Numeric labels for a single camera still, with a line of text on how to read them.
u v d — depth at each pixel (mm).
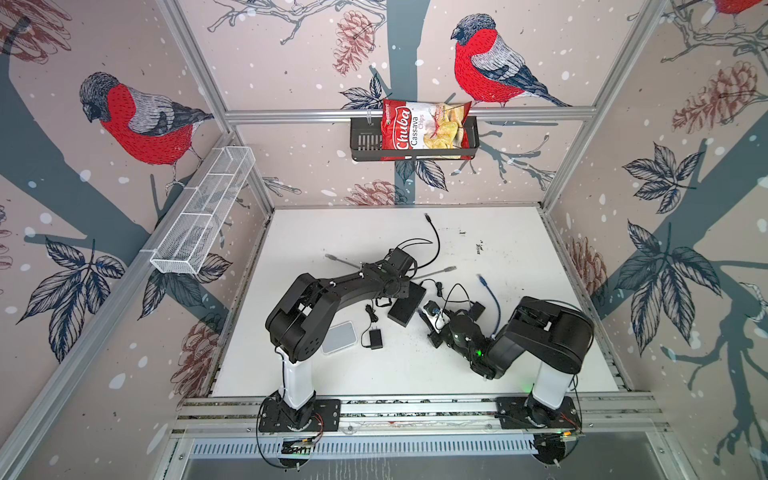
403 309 899
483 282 980
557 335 489
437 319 745
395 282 711
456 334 697
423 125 878
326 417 731
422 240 780
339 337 868
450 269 1016
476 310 907
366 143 949
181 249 699
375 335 857
